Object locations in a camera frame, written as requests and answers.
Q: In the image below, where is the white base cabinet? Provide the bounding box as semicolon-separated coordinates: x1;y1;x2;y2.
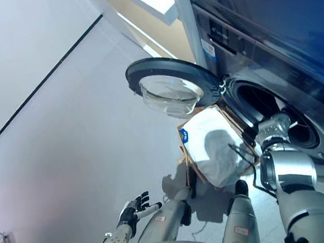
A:
99;0;200;73

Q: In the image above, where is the wicker basket with white liner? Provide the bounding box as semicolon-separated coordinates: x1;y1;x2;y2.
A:
172;100;263;195

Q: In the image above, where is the silver right robot leg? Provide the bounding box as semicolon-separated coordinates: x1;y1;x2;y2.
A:
214;177;262;243

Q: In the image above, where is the dark grey washing machine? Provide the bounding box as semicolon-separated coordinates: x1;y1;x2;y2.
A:
190;0;324;198

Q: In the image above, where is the round glass washer door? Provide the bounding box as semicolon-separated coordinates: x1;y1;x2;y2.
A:
123;50;227;122

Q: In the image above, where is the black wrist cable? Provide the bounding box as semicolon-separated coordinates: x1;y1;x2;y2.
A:
227;138;278;205

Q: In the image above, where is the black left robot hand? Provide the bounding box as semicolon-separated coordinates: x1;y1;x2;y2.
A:
114;189;165;234

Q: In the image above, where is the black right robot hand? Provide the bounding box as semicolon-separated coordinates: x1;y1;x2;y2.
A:
274;97;300;130

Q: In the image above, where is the white counter top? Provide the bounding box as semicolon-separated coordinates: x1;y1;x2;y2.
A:
117;0;182;31

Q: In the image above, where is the blue and white side sticker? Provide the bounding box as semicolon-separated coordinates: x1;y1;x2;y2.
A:
201;37;219;65

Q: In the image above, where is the dark grey stacked dryer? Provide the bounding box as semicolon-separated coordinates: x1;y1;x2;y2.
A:
185;0;324;101

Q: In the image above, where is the blue basket label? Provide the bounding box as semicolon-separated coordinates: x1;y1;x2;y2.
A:
180;127;191;145

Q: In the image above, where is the white upright side panel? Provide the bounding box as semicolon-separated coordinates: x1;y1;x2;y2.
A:
168;0;219;78

